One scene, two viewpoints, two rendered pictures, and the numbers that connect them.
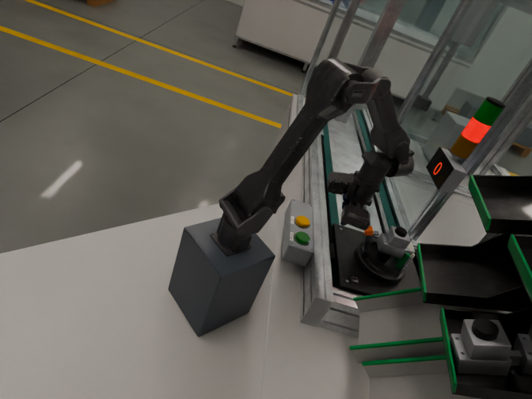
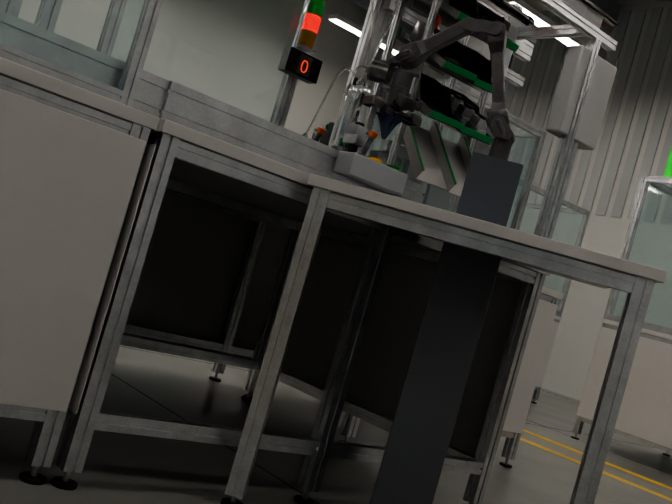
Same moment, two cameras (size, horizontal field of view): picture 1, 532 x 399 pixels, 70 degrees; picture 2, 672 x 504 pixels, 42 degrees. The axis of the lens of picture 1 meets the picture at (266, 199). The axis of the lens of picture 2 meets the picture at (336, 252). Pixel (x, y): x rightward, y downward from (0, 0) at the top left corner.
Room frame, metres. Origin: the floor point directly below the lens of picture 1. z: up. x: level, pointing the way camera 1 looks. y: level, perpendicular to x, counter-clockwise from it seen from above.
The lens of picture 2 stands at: (2.18, 1.94, 0.61)
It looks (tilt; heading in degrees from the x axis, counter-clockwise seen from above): 2 degrees up; 238
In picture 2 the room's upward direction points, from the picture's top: 16 degrees clockwise
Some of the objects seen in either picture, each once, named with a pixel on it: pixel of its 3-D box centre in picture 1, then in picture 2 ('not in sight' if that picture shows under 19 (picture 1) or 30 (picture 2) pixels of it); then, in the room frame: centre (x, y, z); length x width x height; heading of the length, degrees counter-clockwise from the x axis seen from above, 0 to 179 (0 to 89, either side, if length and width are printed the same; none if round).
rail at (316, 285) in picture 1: (314, 203); (304, 156); (1.07, -0.15, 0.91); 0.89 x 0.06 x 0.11; 8
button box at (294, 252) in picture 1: (298, 230); (371, 172); (0.87, -0.12, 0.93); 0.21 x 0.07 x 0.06; 8
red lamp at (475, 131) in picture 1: (476, 129); (311, 24); (1.02, -0.43, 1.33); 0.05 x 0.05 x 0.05
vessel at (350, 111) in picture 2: not in sight; (355, 110); (0.33, -1.22, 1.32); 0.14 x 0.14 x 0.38
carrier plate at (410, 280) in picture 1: (376, 266); not in sight; (0.82, -0.34, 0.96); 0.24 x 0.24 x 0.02; 8
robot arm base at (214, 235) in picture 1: (235, 231); (499, 151); (0.58, 0.03, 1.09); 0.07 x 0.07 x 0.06; 52
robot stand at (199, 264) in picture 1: (218, 273); (486, 196); (0.58, 0.03, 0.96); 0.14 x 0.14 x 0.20; 52
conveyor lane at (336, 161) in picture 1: (362, 214); not in sight; (1.12, -0.33, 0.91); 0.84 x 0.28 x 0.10; 8
